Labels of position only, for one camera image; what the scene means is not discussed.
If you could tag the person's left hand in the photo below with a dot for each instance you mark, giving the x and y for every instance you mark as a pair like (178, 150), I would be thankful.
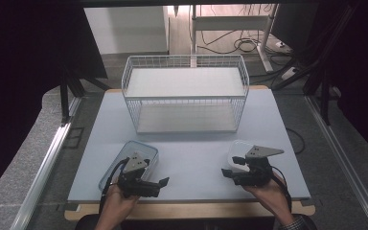
(118, 201)

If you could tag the person's right hand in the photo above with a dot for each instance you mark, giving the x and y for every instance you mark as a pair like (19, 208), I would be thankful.
(266, 195)

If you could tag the white desk frame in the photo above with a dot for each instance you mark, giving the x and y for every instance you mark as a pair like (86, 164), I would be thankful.
(230, 23)

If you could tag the white cabinet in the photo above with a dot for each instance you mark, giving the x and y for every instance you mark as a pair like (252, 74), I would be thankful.
(126, 28)

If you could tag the aluminium rail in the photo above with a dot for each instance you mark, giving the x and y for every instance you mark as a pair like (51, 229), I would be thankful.
(41, 179)
(345, 166)

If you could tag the clear container with blue lid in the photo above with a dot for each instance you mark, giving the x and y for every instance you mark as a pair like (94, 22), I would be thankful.
(131, 147)

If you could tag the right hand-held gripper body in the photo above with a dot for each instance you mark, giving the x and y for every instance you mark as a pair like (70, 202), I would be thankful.
(255, 174)

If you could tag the white power strip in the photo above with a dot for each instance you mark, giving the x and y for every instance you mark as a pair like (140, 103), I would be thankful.
(289, 73)

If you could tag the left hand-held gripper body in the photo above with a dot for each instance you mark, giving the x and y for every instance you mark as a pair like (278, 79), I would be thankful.
(134, 188)

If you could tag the black metal stand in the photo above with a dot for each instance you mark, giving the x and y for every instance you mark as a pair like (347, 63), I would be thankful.
(64, 96)
(325, 92)

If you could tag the dark floor socket plate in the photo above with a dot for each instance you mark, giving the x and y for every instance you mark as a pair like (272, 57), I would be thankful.
(73, 138)

